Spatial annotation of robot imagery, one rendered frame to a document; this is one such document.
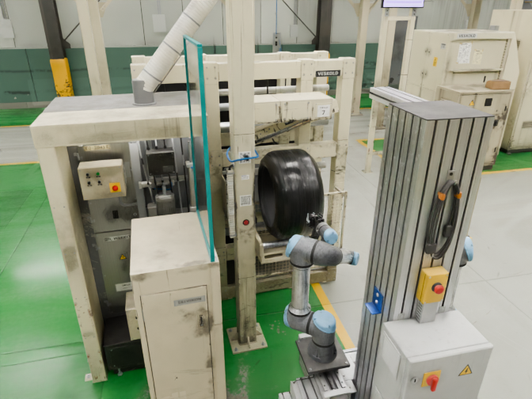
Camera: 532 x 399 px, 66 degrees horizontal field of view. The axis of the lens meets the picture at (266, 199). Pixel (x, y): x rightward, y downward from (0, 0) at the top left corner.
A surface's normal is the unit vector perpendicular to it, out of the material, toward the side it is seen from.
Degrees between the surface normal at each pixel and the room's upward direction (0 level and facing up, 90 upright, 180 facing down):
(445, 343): 0
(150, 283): 90
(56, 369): 0
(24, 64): 90
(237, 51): 90
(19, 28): 90
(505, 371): 0
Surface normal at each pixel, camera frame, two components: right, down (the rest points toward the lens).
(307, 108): 0.27, 0.41
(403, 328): 0.00, -0.90
